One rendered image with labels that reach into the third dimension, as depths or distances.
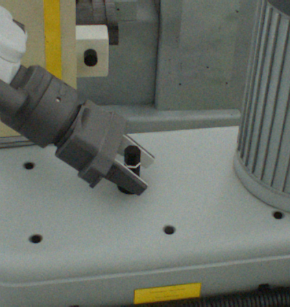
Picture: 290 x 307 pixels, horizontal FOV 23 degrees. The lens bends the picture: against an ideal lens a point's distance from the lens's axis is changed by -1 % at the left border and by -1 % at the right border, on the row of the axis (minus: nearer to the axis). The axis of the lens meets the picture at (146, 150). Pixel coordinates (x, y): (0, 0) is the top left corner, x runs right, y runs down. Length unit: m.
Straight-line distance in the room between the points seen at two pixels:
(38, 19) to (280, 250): 1.97
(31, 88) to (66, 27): 1.91
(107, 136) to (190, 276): 0.21
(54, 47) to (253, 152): 1.95
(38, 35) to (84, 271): 1.98
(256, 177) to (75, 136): 0.25
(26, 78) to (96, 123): 0.11
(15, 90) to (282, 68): 0.32
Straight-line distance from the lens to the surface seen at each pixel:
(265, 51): 0.90
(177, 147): 1.07
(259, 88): 0.92
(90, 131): 0.94
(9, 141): 1.07
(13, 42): 0.91
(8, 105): 0.89
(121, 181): 0.96
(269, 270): 0.99
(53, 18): 2.79
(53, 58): 2.88
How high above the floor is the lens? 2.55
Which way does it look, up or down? 38 degrees down
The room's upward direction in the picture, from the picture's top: 3 degrees clockwise
